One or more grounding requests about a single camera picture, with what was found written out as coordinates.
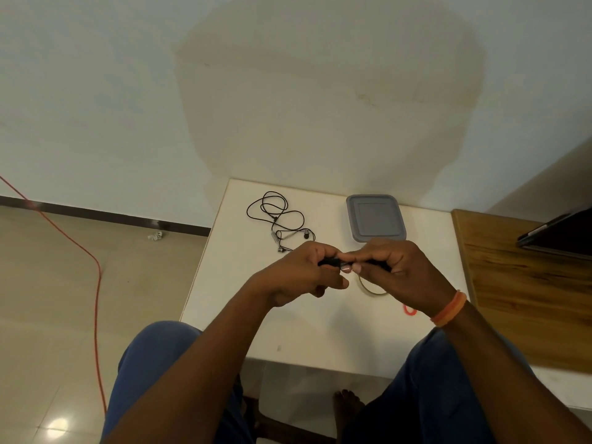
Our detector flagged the person's right hand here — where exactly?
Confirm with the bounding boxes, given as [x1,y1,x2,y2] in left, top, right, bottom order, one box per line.
[340,239,458,318]

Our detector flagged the person's left hand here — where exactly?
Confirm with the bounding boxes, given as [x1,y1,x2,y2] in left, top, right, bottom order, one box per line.
[249,241,353,310]

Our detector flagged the black cable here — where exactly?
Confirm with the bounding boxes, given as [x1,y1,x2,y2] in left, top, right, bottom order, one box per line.
[318,256,393,273]

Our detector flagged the person's left forearm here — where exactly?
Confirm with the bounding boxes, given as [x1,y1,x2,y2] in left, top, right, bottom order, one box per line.
[99,277,273,444]

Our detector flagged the person's right forearm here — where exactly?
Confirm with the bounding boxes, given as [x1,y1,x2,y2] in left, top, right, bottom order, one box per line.
[439,300,592,444]

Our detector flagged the beige rubber band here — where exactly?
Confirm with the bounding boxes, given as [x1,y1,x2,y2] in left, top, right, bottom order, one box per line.
[358,273,390,297]

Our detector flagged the grey container lid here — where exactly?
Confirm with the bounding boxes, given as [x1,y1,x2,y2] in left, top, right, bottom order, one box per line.
[345,194,408,243]

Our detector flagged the orange wristband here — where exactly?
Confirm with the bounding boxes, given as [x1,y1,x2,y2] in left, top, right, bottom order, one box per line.
[430,290,468,328]

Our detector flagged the person's foot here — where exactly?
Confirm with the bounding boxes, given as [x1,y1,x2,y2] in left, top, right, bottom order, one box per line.
[332,389,367,441]

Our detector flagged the person's right leg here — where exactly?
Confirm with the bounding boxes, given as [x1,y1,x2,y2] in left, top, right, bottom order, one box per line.
[344,326,537,444]

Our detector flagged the person's leg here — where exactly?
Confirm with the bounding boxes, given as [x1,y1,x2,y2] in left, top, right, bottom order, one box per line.
[99,321,256,444]
[344,326,537,444]

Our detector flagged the wooden table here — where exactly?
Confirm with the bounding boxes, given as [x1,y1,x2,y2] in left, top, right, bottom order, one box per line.
[451,208,592,376]

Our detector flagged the black laptop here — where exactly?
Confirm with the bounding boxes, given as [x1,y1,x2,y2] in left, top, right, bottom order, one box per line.
[516,207,592,262]

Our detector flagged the person's left leg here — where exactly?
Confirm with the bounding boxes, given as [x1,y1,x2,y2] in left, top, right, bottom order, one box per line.
[99,321,256,444]

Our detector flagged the black wired earphones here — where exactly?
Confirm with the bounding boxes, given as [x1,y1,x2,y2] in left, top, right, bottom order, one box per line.
[246,191,316,253]

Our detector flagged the orange cable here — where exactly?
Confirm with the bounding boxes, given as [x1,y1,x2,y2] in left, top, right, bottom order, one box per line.
[0,175,109,416]

